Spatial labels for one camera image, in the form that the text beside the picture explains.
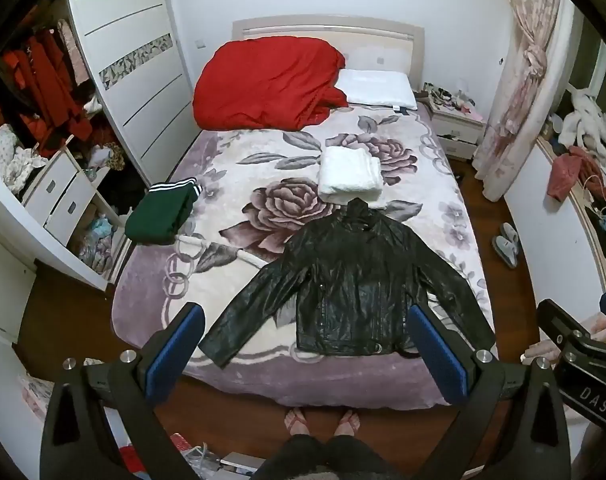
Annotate floral bed blanket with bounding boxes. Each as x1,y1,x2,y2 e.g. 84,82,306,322
110,102,496,408

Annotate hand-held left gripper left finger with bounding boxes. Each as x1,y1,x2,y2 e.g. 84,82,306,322
40,302,206,480

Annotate white nightstand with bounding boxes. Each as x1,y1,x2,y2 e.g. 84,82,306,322
428,100,486,162

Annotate beige bed headboard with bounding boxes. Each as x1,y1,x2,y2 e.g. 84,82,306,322
231,15,426,92

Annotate grey slipper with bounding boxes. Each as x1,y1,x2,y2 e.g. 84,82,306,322
492,235,518,266
500,222,522,257

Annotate clutter on nightstand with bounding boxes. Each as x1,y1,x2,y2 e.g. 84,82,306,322
422,82,480,112

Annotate white sliding-door wardrobe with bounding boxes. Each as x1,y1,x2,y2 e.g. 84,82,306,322
63,0,196,186

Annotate person's foot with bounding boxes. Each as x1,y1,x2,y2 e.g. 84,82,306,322
283,407,311,439
333,408,361,439

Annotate white pillow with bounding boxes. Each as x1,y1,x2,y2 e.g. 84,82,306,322
337,68,419,111

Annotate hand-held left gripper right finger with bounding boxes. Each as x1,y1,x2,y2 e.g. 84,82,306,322
408,304,572,480

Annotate red quilt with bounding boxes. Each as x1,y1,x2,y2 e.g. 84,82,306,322
193,36,350,131

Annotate red hanging clothes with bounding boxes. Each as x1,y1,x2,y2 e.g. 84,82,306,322
0,27,95,157

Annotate pink garment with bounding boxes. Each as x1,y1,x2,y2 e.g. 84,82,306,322
547,147,604,202

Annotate white drawer unit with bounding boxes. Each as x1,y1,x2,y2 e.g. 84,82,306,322
23,150,128,292

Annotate clothes pile on sill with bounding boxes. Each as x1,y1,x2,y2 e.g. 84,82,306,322
558,85,606,147

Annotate pink floral curtain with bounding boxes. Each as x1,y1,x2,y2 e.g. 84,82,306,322
472,0,564,202

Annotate person's left foot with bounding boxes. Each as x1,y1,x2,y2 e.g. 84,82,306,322
283,407,311,439

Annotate black leather jacket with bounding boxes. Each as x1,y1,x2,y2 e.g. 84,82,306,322
198,199,496,367

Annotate person's legs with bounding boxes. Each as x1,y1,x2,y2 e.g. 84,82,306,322
260,435,401,480

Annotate leopard print cloth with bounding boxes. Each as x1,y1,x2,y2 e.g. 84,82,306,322
100,142,125,172

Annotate person's right foot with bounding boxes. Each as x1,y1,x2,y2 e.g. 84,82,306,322
333,408,361,439

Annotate green folded striped garment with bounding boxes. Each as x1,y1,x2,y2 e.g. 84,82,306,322
124,178,204,246

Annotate white folded towel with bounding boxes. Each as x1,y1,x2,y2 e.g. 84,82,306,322
317,146,384,206

